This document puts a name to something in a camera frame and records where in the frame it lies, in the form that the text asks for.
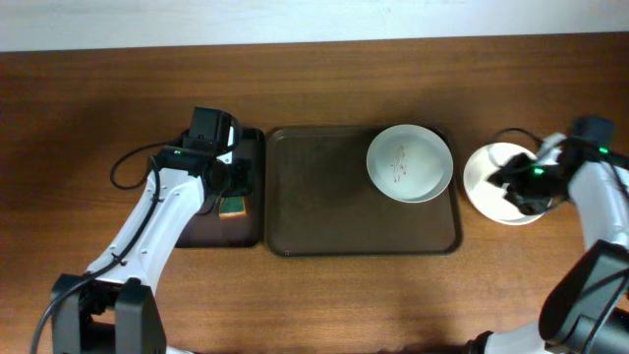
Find green and orange sponge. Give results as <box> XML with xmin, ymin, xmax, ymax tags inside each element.
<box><xmin>218</xmin><ymin>197</ymin><xmax>247</xmax><ymax>219</ymax></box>

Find cream plate with red stain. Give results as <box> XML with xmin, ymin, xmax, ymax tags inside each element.
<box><xmin>463</xmin><ymin>143</ymin><xmax>543</xmax><ymax>226</ymax></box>

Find pale grey stained plate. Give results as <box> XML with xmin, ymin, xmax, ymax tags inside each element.
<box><xmin>366</xmin><ymin>124</ymin><xmax>454</xmax><ymax>204</ymax></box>

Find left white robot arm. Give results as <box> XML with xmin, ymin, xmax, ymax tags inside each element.
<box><xmin>42</xmin><ymin>128</ymin><xmax>264</xmax><ymax>353</ymax></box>

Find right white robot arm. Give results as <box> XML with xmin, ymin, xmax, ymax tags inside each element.
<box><xmin>460</xmin><ymin>152</ymin><xmax>628</xmax><ymax>353</ymax></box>

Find small black tray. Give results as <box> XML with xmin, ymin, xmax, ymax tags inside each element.
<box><xmin>176</xmin><ymin>128</ymin><xmax>265</xmax><ymax>249</ymax></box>

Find large brown serving tray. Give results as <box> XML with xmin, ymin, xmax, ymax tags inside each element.
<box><xmin>264</xmin><ymin>126</ymin><xmax>464</xmax><ymax>257</ymax></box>

